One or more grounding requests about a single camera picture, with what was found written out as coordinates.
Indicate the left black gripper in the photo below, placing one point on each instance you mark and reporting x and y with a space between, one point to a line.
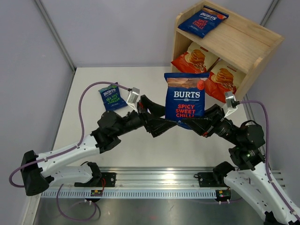
156 126

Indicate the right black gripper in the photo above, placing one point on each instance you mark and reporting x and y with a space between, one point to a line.
206 126

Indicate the Burts chilli bag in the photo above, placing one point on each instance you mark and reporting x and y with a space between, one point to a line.
185 96
204 21

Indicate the cassava chips bag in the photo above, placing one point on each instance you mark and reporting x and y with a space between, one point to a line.
195 60
223 78

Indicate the Burts green blue bag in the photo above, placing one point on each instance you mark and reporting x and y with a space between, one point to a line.
112 98

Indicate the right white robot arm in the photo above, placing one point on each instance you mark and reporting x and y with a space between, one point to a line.
249 175

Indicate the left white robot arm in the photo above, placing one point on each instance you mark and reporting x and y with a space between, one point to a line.
43 170

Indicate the wooden two-tier shelf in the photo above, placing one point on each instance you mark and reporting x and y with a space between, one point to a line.
241 42

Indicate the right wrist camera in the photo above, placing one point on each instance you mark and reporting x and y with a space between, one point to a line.
230 105

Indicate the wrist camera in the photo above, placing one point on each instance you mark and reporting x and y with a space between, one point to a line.
133 95
230 105

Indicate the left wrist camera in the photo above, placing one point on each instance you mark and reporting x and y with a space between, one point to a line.
133 95

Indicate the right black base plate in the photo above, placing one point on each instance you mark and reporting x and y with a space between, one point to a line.
207 180

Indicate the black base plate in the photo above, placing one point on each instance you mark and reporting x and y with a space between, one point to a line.
108 179
207 180

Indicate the aluminium mounting rail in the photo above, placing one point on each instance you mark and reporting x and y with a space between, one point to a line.
135 178

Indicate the white slotted cable duct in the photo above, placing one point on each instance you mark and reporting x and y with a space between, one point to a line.
132 194

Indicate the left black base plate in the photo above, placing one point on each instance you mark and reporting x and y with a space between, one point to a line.
108 179

